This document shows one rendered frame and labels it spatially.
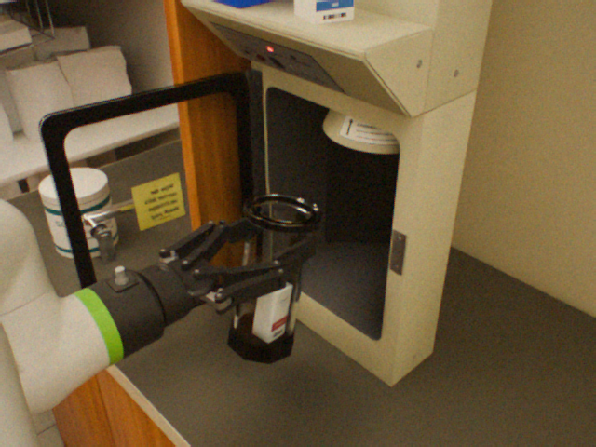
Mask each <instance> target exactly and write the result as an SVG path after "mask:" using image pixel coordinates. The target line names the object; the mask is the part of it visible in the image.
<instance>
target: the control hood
mask: <svg viewBox="0 0 596 447"><path fill-rule="evenodd" d="M181 1H182V5H183V6H184V7H185V8H188V9H189V10H190V11H191V12H192V13H193V14H194V15H195V17H196V18H197V19H198V20H200V21H202V22H203V23H204V24H205V25H206V26H207V27H208V28H209V30H210V31H212V32H213V33H214V34H216V35H217V36H218V37H219V38H220V39H221V40H222V41H223V42H224V43H225V44H226V45H227V46H228V47H229V48H231V49H232V50H233V51H235V52H236V54H237V55H238V56H239V57H242V58H246V59H248V58H247V57H246V56H244V54H243V53H242V52H241V51H239V50H238V49H237V48H236V47H235V46H234V45H233V44H232V43H231V42H229V40H228V39H227V38H225V37H224V36H223V35H222V34H221V33H220V32H219V31H218V30H217V29H215V27H214V26H213V25H211V24H210V22H213V23H217V24H220V25H222V26H225V27H228V29H232V30H235V31H238V32H241V33H244V34H249V35H252V36H255V37H258V38H262V39H264V40H267V42H270V43H273V44H276V45H280V46H283V47H287V48H290V49H294V50H297V51H300V52H303V53H306V54H310V56H312V57H313V58H314V60H315V61H316V62H317V63H318V64H319V65H320V66H321V67H322V68H324V70H325V72H326V73H327V74H328V75H329V76H330V77H331V78H332V79H333V80H334V81H335V83H336V85H337V86H338V87H340V88H341V89H342V90H343V91H344V92H345V93H346V94H345V93H343V92H340V91H336V90H334V89H332V90H333V91H336V92H340V93H342V94H345V95H347V96H350V97H352V98H356V99H359V101H361V102H366V103H368V104H371V105H374V106H377V107H379V108H382V109H385V110H388V111H390V112H393V113H396V114H398V115H404V117H407V118H413V117H414V116H416V115H420V114H421V113H423V112H424V104H425V96H426V87H427V72H428V71H429V64H430V54H431V46H432V38H433V29H431V27H430V26H426V25H421V24H417V23H413V22H408V21H405V20H398V19H393V18H389V16H386V15H382V14H377V13H373V12H370V11H365V10H361V9H357V8H355V9H354V19H353V20H343V21H336V22H329V23H321V24H313V23H311V22H309V21H307V20H303V19H302V18H300V17H298V16H296V15H295V14H294V0H278V1H274V2H270V3H265V4H260V5H256V6H252V7H243V8H236V7H230V6H227V5H224V4H220V3H216V1H212V0H181ZM248 60H251V59H248ZM251 61H253V60H251ZM255 62H258V61H255ZM258 63H261V62H258ZM262 64H264V63H262ZM264 65H266V64H264ZM266 66H269V65H266ZM269 67H272V66H269ZM272 68H275V67H272ZM275 70H278V68H275ZM278 71H280V70H278ZM281 72H283V71H281ZM283 73H285V74H288V73H286V72H283ZM288 75H294V74H288ZM294 76H296V75H294ZM296 77H299V76H296ZM299 78H302V77H299ZM302 79H303V80H306V79H304V78H302ZM306 81H310V80H306ZM310 82H313V81H310ZM313 83H315V85H318V83H316V82H313ZM318 86H320V85H318ZM321 87H323V88H326V87H324V86H321ZM329 89H331V88H329Z"/></svg>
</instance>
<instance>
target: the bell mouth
mask: <svg viewBox="0 0 596 447"><path fill-rule="evenodd" d="M322 128H323V131H325V133H326V134H327V135H328V136H329V137H330V138H331V139H332V140H334V141H335V142H337V143H340V144H342V145H343V146H345V147H347V148H350V149H353V150H358V151H361V152H367V153H376V154H399V153H400V145H399V142H398V140H397V138H396V137H395V136H394V135H393V134H392V133H390V132H388V130H384V129H380V128H378V127H376V126H373V125H370V124H367V123H365V122H362V121H360V120H357V119H355V118H352V117H350V116H347V115H345V114H343V113H339V112H337V111H334V110H333V109H330V111H329V112H328V115H327V117H326V119H325V121H323V123H322Z"/></svg>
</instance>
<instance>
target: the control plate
mask: <svg viewBox="0 0 596 447"><path fill-rule="evenodd" d="M210 24H211V25H213V26H214V27H215V29H217V30H218V31H219V32H220V33H221V34H222V35H223V36H224V37H225V38H227V39H228V40H229V42H231V43H232V44H233V45H234V46H235V47H236V48H237V49H238V50H239V51H241V52H242V53H243V54H244V56H246V57H247V58H248V59H251V60H254V61H258V62H261V63H264V64H266V65H269V66H272V67H275V68H278V70H280V71H283V72H286V73H288V74H291V75H296V76H299V77H302V78H304V79H306V80H310V81H313V82H316V83H318V85H321V86H324V87H326V88H331V89H334V90H336V91H340V92H343V93H345V92H344V91H343V90H342V89H341V88H340V87H338V86H337V85H336V83H335V81H334V80H333V79H332V78H331V77H330V76H329V75H328V74H327V73H326V72H325V70H324V68H322V67H321V66H320V65H319V64H318V63H317V62H316V61H315V60H314V58H313V57H312V56H310V54H306V53H303V52H300V51H297V50H294V49H290V48H287V47H283V46H280V45H276V44H273V43H270V42H267V40H264V39H262V38H258V37H255V36H252V35H249V34H244V33H241V32H238V31H235V30H232V29H228V27H225V26H222V25H220V24H217V23H213V22H210ZM267 47H270V48H272V49H273V50H274V51H270V50H268V48H267ZM243 49H246V50H248V51H249V53H250V54H249V53H247V52H246V51H244V50H243ZM256 53H258V54H260V56H263V57H264V58H265V61H260V60H258V59H257V58H256ZM290 55H292V56H294V57H295V58H296V59H297V60H294V59H293V58H291V57H290ZM268 57H270V58H273V59H277V60H278V61H279V62H280V63H281V64H282V65H283V66H284V67H285V68H286V70H284V68H281V67H278V66H277V65H276V64H274V63H273V62H272V61H271V60H270V59H269V58H268ZM288 65H290V66H292V67H293V68H294V70H291V71H288ZM301 70H302V71H304V72H306V74H304V75H301ZM314 75H317V76H319V77H320V79H318V80H315V79H314V78H315V76H314ZM345 94H346V93H345Z"/></svg>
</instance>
